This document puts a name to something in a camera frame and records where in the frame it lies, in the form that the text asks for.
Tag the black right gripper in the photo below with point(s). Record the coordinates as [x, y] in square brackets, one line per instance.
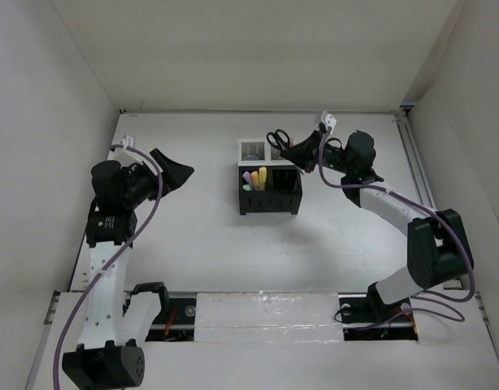
[301, 153]

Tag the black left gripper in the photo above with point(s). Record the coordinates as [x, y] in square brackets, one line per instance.
[174, 174]

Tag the black handled scissors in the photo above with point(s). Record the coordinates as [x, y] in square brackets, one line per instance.
[279, 139]

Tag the yellow highlighter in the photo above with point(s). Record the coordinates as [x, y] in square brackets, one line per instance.
[262, 178]

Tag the clear jar of paperclips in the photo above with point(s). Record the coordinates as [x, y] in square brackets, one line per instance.
[251, 157]

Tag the pink highlighter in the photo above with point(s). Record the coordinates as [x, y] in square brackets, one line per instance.
[247, 178]

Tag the orange capped clear marker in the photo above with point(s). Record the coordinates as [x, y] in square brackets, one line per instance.
[254, 175]

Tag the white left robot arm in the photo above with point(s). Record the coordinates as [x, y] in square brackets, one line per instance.
[100, 346]

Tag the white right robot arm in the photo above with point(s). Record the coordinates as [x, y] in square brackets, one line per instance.
[437, 246]

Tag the black slotted organizer box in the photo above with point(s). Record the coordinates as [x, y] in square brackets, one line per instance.
[282, 193]

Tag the white slotted organizer box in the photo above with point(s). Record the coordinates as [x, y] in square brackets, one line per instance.
[270, 157]

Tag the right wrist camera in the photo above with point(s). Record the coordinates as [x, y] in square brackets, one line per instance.
[327, 120]

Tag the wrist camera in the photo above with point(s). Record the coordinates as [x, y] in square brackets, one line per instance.
[125, 144]
[327, 120]

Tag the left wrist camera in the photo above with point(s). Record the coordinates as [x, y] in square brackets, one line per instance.
[125, 144]

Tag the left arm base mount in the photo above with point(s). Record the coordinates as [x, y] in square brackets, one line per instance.
[178, 323]

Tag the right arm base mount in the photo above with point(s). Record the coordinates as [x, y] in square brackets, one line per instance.
[364, 317]

